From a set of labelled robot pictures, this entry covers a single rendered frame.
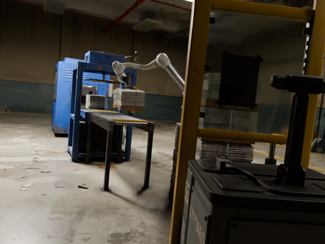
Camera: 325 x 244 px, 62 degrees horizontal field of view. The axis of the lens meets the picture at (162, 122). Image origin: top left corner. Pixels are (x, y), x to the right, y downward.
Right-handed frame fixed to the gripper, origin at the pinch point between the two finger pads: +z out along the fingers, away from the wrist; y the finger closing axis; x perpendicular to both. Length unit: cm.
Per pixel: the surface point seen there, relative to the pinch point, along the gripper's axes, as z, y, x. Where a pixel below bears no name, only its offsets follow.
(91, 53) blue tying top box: -131, -33, 25
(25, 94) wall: -855, 110, 140
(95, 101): -185, 50, 4
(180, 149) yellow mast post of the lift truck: 191, 30, 30
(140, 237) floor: 138, 117, 26
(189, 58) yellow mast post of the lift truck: 187, -19, 28
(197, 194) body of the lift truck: 226, 39, 40
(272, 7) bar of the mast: 198, -51, -13
